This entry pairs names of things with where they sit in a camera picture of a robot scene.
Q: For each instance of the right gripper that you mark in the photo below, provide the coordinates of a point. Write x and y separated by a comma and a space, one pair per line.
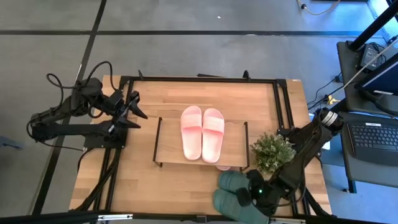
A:
264, 197

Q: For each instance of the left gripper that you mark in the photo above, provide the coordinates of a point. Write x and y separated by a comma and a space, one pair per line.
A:
119, 105

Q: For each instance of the green rubber slide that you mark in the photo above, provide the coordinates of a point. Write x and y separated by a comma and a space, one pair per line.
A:
231, 180
227, 207

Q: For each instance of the pink rubber slide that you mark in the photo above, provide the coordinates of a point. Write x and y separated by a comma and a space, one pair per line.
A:
223, 168
213, 137
191, 137

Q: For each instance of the wooden shelf black metal frame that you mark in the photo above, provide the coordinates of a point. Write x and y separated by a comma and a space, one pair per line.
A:
169, 143

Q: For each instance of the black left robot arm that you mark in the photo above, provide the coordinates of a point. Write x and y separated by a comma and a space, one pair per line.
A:
62, 129

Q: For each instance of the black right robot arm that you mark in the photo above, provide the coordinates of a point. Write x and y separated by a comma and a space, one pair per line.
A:
298, 168

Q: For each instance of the green potted plant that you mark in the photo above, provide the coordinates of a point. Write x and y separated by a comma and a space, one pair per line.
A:
273, 152

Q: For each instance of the white paper sheet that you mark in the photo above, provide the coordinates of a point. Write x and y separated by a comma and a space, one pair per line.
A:
326, 145

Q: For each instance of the small yellow tag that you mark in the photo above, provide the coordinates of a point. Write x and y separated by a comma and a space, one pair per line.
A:
331, 99

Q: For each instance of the dark grey keyboard desk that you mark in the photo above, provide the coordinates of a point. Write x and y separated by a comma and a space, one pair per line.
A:
373, 177

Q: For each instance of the black rig crossbar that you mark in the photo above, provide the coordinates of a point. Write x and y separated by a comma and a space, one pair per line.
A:
62, 217

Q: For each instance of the black keyboard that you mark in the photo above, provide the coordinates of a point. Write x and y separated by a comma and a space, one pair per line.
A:
373, 137

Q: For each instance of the dark grey equipment desk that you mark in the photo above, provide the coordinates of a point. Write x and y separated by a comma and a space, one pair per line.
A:
345, 62

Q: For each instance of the dark flat monitor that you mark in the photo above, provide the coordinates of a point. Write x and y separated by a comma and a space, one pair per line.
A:
385, 77

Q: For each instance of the black power adapter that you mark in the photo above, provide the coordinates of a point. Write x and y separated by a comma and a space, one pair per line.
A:
370, 54

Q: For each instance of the black diagonal pole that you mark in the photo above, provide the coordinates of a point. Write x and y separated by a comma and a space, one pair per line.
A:
373, 26

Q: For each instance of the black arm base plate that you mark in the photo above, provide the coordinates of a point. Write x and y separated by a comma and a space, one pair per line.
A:
93, 143
284, 132

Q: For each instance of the silver metal bracket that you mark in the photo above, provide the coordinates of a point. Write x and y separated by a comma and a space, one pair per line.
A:
115, 216
287, 220

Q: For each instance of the black metal table frame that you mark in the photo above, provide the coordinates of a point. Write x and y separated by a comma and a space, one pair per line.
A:
174, 79

